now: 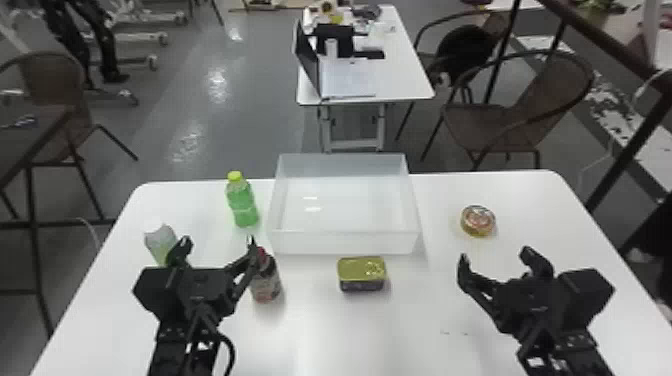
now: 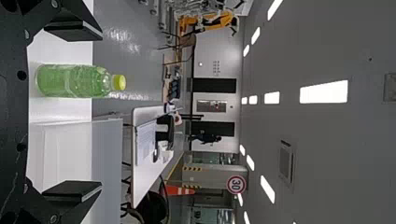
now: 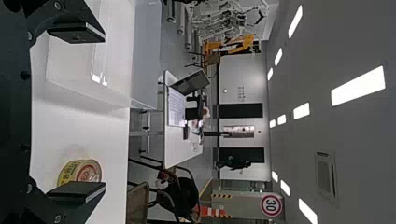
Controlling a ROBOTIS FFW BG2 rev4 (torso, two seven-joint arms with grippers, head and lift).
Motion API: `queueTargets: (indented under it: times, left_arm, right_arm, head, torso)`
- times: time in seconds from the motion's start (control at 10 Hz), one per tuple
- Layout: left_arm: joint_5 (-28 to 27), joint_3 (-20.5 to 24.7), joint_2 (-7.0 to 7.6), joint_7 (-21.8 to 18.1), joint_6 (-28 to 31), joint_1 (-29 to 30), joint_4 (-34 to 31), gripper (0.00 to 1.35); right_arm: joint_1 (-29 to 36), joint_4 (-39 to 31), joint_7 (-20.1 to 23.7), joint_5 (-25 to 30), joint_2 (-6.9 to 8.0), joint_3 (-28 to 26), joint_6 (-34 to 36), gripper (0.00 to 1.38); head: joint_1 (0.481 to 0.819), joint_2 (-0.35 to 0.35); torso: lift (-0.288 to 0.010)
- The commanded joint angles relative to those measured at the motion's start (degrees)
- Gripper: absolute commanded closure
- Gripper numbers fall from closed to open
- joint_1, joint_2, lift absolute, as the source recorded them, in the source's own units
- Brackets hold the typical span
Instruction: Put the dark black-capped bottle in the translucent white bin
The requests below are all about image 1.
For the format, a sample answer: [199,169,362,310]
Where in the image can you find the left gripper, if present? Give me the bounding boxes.
[166,235,263,323]

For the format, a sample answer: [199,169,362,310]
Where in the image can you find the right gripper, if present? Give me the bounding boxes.
[456,245,571,338]

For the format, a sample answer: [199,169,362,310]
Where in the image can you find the green bottle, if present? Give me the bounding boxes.
[225,169,261,229]

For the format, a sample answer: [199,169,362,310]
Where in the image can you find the round yellow can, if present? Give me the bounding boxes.
[460,204,497,238]

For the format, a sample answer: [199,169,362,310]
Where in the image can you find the clear box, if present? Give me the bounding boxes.
[265,152,422,257]

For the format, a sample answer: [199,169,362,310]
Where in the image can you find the rectangular yellow can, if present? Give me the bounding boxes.
[336,255,389,294]

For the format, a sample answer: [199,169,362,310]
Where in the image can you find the brown chair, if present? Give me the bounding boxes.
[0,50,141,338]
[419,49,596,172]

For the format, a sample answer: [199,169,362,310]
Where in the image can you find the white side table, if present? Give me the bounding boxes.
[294,4,436,154]

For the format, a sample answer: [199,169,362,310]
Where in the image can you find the black chair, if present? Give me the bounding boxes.
[394,9,522,143]

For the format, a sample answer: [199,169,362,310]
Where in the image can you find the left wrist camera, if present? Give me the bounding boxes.
[132,266,181,319]

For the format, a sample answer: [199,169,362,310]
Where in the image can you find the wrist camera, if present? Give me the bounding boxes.
[132,266,181,319]
[556,268,616,323]

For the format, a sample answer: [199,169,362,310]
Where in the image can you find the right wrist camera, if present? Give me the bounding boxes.
[556,268,616,323]

